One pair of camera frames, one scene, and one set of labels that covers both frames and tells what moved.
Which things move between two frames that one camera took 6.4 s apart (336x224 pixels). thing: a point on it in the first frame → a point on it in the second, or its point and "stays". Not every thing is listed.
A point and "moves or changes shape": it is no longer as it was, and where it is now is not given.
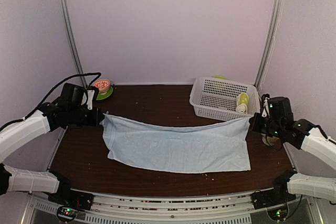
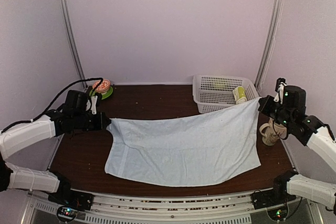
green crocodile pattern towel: x=242 y=101 → x=240 y=94
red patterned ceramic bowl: x=103 y=85 stays
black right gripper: x=254 y=123 → x=264 y=107
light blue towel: x=215 y=148 moves or changes shape
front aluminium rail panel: x=228 y=208 stays
